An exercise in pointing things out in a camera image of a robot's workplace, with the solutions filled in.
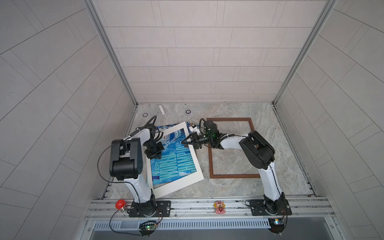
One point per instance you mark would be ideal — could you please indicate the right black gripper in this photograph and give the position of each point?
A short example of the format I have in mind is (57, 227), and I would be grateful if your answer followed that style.
(196, 141)

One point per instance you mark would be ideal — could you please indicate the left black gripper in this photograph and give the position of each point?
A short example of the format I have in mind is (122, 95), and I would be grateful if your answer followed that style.
(158, 153)

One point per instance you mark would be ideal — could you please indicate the blue poster photo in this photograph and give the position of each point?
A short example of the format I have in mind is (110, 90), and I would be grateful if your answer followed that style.
(176, 161)

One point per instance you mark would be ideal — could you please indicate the cream white mat board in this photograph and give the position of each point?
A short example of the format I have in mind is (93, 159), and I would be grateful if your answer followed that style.
(180, 184)

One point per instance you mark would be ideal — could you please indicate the brown wooden picture frame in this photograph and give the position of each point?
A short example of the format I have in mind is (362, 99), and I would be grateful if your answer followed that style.
(211, 166)

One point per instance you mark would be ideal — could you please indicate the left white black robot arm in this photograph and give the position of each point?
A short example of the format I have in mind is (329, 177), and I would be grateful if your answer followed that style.
(127, 162)

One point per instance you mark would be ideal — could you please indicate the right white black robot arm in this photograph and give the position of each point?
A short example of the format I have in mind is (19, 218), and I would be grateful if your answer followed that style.
(259, 153)

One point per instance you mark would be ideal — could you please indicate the white cylinder tube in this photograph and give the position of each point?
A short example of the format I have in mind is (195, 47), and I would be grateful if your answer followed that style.
(162, 110)

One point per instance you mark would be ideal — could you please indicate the red emergency stop button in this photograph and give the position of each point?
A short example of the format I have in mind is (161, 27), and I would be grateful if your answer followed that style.
(121, 205)

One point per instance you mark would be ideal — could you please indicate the pink toy figure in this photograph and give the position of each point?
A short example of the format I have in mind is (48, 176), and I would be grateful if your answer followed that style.
(219, 207)

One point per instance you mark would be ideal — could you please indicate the left green circuit board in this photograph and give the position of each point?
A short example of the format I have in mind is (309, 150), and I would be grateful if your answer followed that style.
(147, 228)

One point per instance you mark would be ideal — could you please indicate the green circuit board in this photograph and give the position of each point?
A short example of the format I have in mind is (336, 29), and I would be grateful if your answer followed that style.
(277, 226)
(147, 228)

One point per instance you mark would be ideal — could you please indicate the right green circuit board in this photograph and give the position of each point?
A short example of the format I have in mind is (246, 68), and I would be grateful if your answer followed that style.
(277, 226)

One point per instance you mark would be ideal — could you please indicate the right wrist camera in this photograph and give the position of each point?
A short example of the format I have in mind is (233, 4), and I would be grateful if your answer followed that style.
(195, 129)

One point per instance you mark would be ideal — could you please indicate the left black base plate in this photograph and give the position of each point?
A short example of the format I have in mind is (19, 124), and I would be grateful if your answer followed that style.
(163, 207)

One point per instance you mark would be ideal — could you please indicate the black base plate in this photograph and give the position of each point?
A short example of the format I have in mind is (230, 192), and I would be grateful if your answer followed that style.
(267, 207)
(163, 207)

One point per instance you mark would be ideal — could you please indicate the white vented cable duct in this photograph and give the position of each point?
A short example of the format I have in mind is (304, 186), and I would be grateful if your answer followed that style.
(202, 224)

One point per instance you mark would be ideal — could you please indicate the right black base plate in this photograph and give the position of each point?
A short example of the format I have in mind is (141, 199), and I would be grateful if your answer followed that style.
(267, 207)

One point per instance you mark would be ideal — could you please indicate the aluminium front rail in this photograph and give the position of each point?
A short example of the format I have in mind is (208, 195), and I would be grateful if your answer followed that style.
(203, 208)

